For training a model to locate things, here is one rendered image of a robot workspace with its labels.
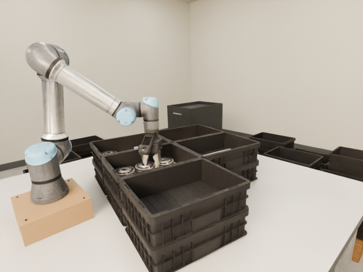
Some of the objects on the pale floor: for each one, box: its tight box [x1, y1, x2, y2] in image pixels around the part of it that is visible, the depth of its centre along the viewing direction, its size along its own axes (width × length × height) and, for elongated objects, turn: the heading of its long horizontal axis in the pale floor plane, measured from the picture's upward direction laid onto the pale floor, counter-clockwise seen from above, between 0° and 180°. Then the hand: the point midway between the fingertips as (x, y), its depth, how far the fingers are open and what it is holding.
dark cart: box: [167, 101, 223, 131], centre depth 319 cm, size 62×45×90 cm
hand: (151, 168), depth 117 cm, fingers open, 5 cm apart
